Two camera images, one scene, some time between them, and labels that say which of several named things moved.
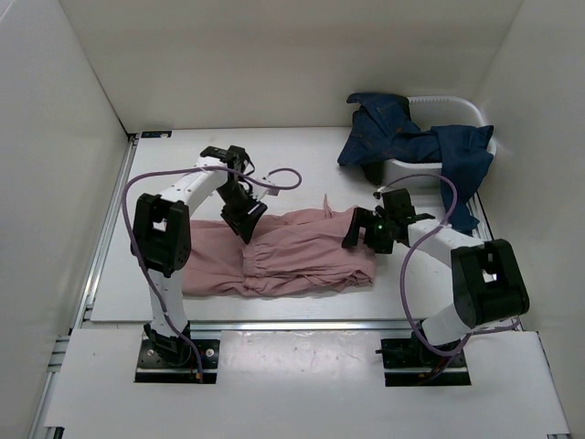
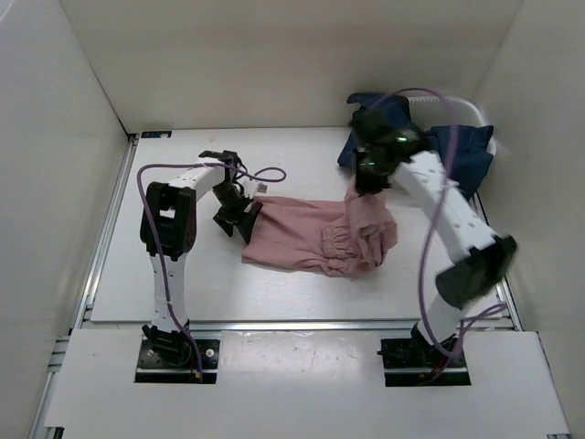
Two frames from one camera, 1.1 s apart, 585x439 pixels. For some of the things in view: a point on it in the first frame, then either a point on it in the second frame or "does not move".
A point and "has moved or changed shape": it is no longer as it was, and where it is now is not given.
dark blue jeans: [382, 130] does not move
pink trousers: [290, 252] has moved or changed shape
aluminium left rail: [86, 303] does not move
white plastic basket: [432, 112] does not move
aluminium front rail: [85, 325] does not move
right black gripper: [361, 219] -> [366, 187]
